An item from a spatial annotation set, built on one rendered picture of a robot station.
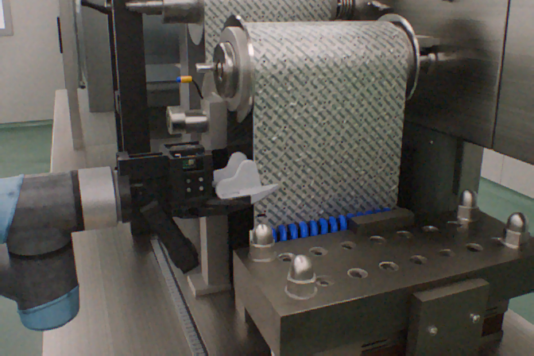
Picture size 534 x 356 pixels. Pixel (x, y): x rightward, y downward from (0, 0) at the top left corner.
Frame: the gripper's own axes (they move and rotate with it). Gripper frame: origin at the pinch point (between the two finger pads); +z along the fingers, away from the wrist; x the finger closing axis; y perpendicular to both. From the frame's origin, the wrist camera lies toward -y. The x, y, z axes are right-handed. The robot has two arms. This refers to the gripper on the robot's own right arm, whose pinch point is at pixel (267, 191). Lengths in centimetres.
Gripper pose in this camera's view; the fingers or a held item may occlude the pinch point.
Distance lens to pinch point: 71.0
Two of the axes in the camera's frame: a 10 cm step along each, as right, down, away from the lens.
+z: 9.3, -1.0, 3.5
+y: 0.0, -9.6, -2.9
